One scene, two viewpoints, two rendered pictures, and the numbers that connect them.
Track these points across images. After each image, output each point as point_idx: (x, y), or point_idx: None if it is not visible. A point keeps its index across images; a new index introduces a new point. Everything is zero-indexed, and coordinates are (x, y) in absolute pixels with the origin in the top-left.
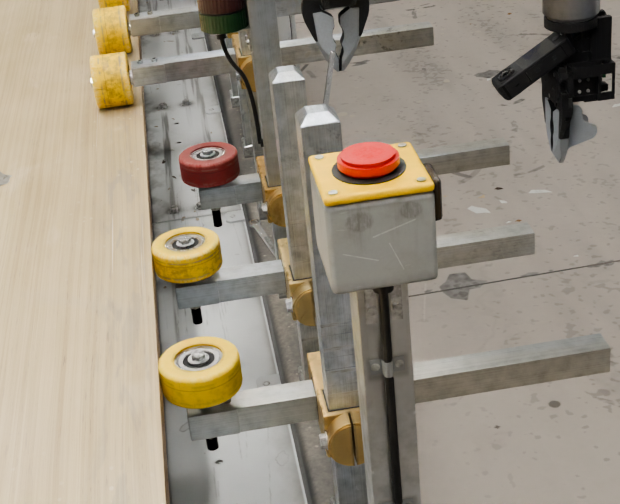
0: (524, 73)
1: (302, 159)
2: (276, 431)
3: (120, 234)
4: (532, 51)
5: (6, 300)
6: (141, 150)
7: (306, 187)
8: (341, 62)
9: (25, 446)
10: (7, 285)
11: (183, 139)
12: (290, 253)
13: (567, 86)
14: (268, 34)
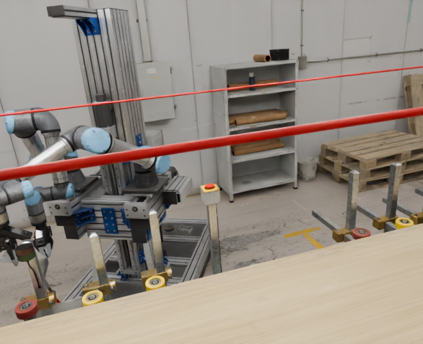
0: (45, 237)
1: (156, 220)
2: None
3: (76, 314)
4: (37, 233)
5: (110, 330)
6: (4, 327)
7: (158, 224)
8: (18, 261)
9: (185, 302)
10: (99, 333)
11: None
12: (104, 278)
13: (49, 235)
14: (35, 252)
